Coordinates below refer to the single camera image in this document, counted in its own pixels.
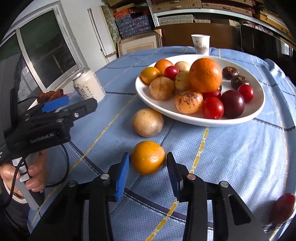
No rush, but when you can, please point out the tan round fruit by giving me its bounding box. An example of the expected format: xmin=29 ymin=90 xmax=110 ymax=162
xmin=149 ymin=76 xmax=175 ymax=100

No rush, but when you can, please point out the dark purple plum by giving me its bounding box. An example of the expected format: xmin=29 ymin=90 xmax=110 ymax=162
xmin=221 ymin=90 xmax=245 ymax=118

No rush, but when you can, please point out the orange mandarin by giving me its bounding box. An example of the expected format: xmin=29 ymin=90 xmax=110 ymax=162
xmin=131 ymin=141 xmax=166 ymax=176

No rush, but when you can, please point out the small orange fruit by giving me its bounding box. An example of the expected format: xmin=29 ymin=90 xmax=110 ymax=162
xmin=139 ymin=67 xmax=161 ymax=85

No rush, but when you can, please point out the large orange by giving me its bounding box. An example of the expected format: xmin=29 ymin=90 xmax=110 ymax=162
xmin=189 ymin=58 xmax=223 ymax=93

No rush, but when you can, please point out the red grape tomato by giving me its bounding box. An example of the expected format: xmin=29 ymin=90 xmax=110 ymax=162
xmin=238 ymin=84 xmax=254 ymax=102

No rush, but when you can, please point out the dark brown chestnut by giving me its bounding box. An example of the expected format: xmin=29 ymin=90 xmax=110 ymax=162
xmin=231 ymin=75 xmax=250 ymax=90

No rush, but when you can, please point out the black cable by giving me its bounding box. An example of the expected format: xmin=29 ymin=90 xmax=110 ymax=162
xmin=0 ymin=143 xmax=70 ymax=209

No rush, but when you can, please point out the cardboard box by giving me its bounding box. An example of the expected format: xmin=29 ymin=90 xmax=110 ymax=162
xmin=117 ymin=29 xmax=162 ymax=57

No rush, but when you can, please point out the left hand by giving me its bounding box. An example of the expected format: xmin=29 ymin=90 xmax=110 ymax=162
xmin=1 ymin=149 xmax=47 ymax=193

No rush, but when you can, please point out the small red tomato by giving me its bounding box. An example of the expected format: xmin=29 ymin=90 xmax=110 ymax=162
xmin=202 ymin=97 xmax=224 ymax=120

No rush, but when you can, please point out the blue checked tablecloth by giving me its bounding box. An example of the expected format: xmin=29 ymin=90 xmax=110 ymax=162
xmin=28 ymin=46 xmax=296 ymax=241

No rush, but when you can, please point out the white beverage can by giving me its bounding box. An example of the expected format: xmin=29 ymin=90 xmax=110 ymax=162
xmin=73 ymin=69 xmax=106 ymax=103

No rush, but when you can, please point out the white book shelf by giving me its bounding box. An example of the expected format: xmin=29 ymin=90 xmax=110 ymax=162
xmin=147 ymin=1 xmax=295 ymax=45

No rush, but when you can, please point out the dark side window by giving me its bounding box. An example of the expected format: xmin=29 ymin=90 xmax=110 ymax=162
xmin=1 ymin=1 xmax=87 ymax=118

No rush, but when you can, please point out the white paper cup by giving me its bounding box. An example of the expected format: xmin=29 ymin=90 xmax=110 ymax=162
xmin=191 ymin=34 xmax=210 ymax=56

